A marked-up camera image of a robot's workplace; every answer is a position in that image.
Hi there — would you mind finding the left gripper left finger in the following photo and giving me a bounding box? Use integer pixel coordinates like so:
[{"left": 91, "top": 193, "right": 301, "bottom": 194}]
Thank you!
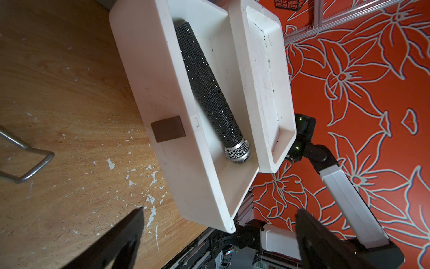
[{"left": 64, "top": 207, "right": 144, "bottom": 269}]

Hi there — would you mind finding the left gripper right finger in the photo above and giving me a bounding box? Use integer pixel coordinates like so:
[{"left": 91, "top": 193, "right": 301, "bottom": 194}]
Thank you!
[{"left": 295, "top": 209, "right": 370, "bottom": 269}]

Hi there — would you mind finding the black sparkly microphone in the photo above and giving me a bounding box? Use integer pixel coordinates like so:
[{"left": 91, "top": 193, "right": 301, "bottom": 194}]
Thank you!
[{"left": 174, "top": 20, "right": 251, "bottom": 164}]

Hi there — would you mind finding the white top drawer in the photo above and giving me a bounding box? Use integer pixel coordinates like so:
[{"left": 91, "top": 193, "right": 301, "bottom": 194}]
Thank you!
[{"left": 109, "top": 1, "right": 259, "bottom": 233}]

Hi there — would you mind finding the white drawer cabinet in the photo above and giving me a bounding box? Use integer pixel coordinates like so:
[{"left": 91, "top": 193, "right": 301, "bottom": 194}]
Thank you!
[{"left": 228, "top": 1, "right": 297, "bottom": 173}]

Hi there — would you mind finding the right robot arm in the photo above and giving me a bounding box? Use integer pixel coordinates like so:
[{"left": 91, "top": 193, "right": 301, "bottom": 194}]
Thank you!
[{"left": 231, "top": 114, "right": 405, "bottom": 269}]

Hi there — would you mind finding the metal wire clip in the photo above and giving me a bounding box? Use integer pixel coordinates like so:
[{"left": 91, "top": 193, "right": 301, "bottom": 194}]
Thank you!
[{"left": 1, "top": 127, "right": 55, "bottom": 184}]

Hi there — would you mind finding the black wire wall basket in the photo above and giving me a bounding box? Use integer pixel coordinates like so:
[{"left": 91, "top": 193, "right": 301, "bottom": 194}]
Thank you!
[{"left": 274, "top": 0, "right": 306, "bottom": 12}]

